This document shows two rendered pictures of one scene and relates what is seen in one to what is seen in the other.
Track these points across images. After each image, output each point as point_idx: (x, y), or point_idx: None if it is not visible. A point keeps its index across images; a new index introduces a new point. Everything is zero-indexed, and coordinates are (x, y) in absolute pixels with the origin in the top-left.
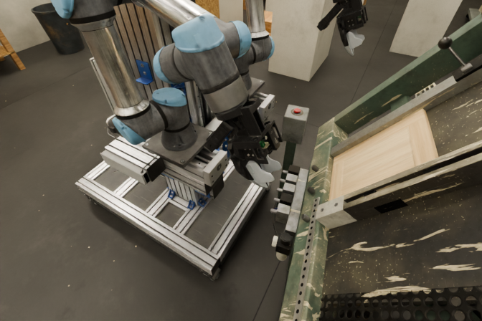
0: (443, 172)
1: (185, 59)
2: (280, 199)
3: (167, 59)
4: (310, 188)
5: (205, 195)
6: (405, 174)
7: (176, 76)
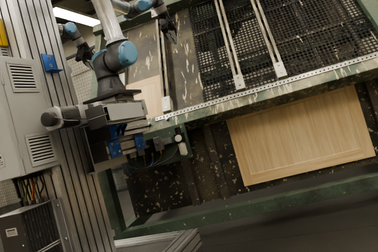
0: (165, 64)
1: None
2: (149, 139)
3: None
4: (148, 122)
5: (144, 144)
6: (161, 74)
7: (154, 1)
